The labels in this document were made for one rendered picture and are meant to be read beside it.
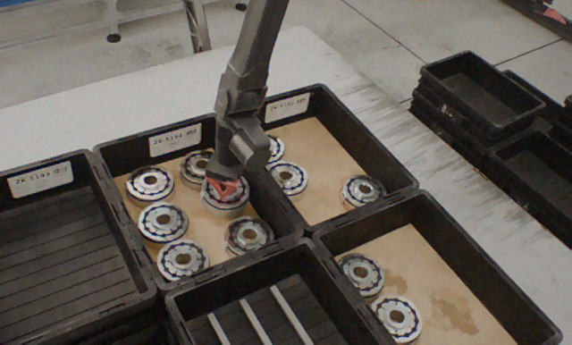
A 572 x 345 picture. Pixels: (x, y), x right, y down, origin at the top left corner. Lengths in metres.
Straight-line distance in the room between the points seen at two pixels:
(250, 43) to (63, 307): 0.59
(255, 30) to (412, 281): 0.61
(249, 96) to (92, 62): 2.17
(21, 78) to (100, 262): 2.00
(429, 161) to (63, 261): 1.02
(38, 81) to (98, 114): 1.37
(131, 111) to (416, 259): 0.91
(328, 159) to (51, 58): 2.07
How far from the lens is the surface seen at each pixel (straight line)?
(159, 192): 1.24
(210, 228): 1.21
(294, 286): 1.14
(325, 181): 1.33
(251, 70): 0.96
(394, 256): 1.24
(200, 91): 1.75
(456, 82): 2.42
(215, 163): 1.11
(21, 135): 1.66
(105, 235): 1.21
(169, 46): 3.21
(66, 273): 1.17
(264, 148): 1.00
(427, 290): 1.21
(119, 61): 3.11
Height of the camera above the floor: 1.78
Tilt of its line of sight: 44 degrees down
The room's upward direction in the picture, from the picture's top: 9 degrees clockwise
